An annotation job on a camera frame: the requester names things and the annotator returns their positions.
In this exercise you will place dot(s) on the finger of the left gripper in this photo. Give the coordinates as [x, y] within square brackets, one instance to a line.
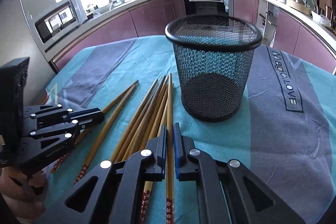
[49, 115]
[51, 142]

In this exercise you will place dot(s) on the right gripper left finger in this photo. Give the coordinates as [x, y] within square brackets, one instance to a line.
[112, 193]

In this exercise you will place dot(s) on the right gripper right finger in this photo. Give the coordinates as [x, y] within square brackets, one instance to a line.
[227, 192]

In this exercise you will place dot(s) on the left hand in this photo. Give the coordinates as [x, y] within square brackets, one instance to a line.
[18, 192]

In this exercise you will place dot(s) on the teal grey tablecloth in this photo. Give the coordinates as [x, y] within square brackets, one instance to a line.
[284, 130]

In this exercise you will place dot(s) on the white microwave oven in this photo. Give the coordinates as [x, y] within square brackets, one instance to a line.
[56, 22]

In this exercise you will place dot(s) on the black mesh holder cup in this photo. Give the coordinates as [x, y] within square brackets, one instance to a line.
[213, 54]

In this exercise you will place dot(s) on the pink left base cabinets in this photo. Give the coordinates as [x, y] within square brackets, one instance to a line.
[143, 19]

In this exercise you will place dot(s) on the pink base cabinets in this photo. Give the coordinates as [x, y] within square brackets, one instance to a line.
[289, 30]
[143, 19]

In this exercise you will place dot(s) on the pink right base cabinets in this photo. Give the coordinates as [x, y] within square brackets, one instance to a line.
[289, 30]

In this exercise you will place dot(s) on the black built-in oven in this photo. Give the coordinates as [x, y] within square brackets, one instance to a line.
[223, 7]

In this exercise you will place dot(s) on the round bamboo steamer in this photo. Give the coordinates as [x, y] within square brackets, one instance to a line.
[299, 7]

